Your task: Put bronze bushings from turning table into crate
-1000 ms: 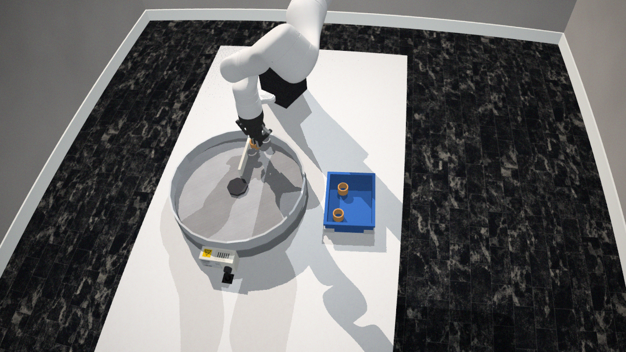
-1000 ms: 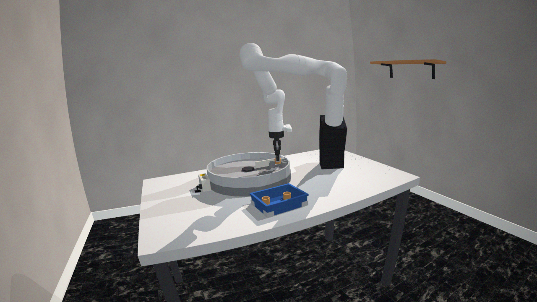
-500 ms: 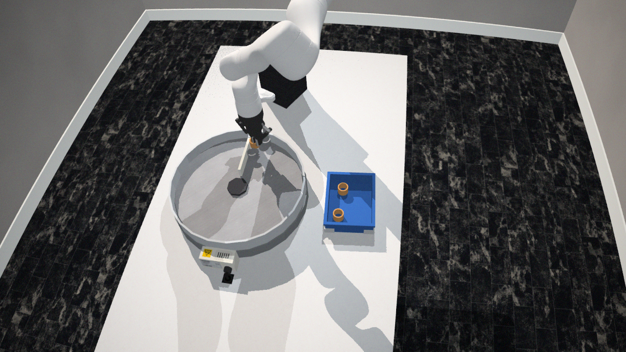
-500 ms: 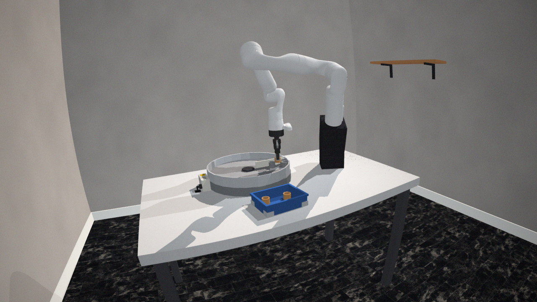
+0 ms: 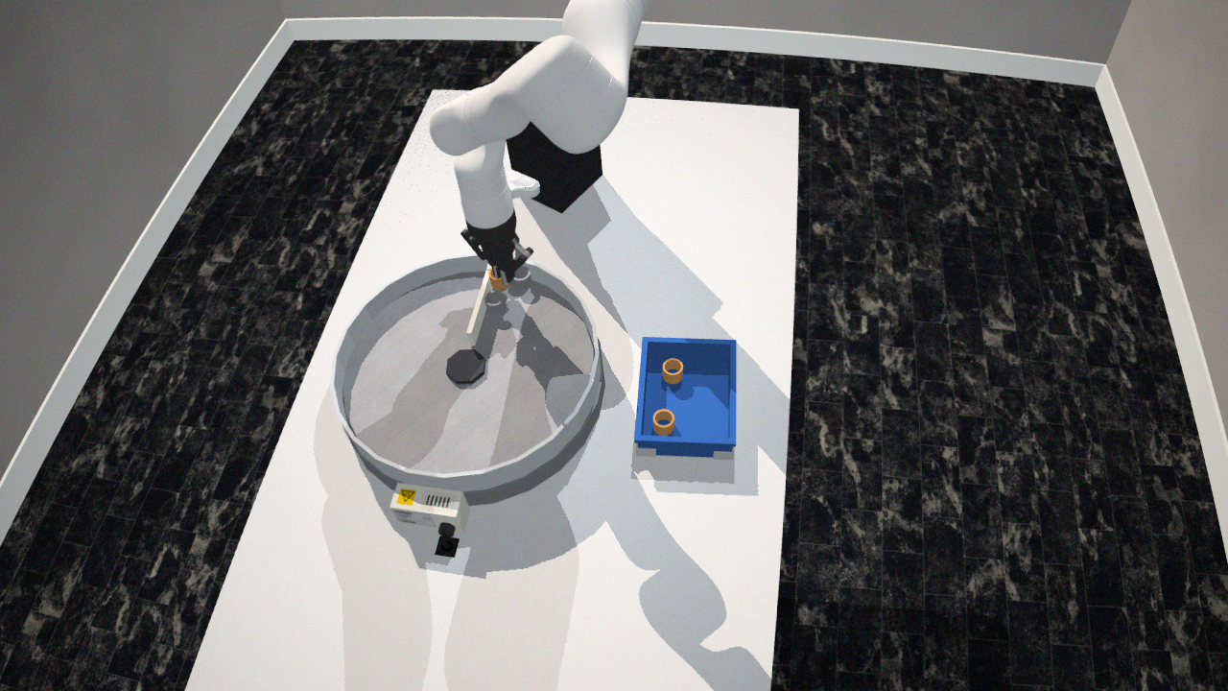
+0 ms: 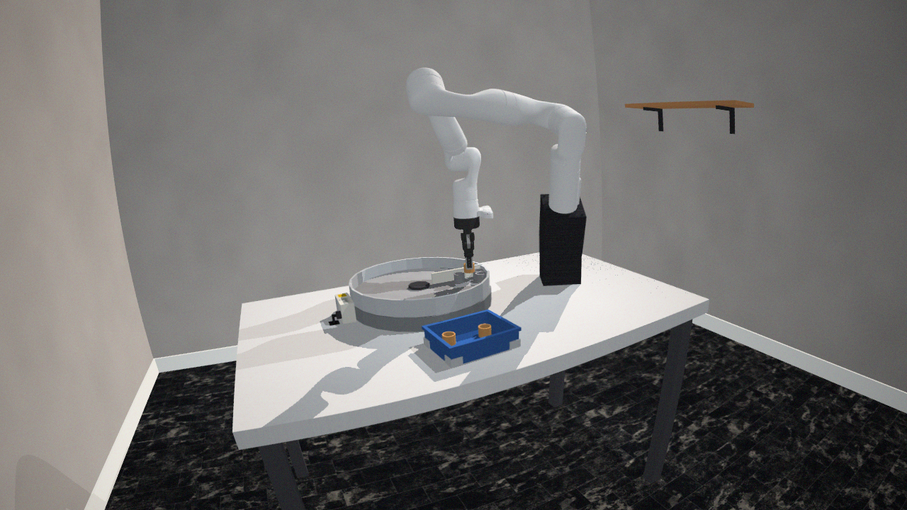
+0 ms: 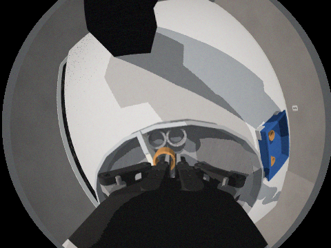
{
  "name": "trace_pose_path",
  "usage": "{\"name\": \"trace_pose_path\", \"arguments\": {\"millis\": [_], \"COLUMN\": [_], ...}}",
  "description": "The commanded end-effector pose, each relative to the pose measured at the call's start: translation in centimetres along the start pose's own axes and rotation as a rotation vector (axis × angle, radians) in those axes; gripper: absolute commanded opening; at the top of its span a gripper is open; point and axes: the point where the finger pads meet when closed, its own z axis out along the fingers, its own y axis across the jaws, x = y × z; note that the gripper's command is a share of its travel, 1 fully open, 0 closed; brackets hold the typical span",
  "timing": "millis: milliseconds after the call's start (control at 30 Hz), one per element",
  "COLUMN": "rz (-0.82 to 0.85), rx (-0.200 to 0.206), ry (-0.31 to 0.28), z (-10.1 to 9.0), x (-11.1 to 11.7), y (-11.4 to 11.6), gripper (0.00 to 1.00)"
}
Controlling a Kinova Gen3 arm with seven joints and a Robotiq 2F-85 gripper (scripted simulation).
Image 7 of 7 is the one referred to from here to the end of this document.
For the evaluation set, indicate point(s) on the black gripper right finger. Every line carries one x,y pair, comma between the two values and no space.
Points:
192,177

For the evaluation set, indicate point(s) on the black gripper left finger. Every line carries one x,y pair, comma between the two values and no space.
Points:
152,177

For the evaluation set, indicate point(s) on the blue open-top crate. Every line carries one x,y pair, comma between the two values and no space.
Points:
279,147

